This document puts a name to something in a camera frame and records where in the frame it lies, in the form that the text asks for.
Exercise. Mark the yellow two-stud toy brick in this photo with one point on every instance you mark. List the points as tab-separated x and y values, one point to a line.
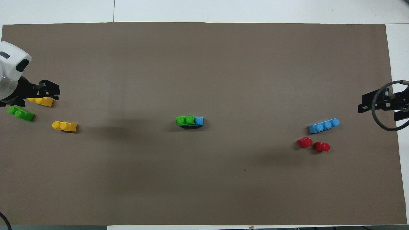
43	102
64	126

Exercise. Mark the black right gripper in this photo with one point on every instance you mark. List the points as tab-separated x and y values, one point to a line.
397	102

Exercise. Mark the brown table mat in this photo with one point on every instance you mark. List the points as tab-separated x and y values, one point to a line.
204	80

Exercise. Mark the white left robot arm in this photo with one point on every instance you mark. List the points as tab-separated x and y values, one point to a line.
12	64

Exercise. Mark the green two-stud toy brick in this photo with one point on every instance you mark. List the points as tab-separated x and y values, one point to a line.
20	113
185	120

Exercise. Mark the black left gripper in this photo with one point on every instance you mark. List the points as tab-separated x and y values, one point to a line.
25	89

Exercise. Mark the red one-stud toy brick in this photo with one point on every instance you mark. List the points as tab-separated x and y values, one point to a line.
322	147
304	142

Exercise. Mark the blue three-stud toy brick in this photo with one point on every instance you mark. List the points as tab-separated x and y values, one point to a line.
323	125
198	121

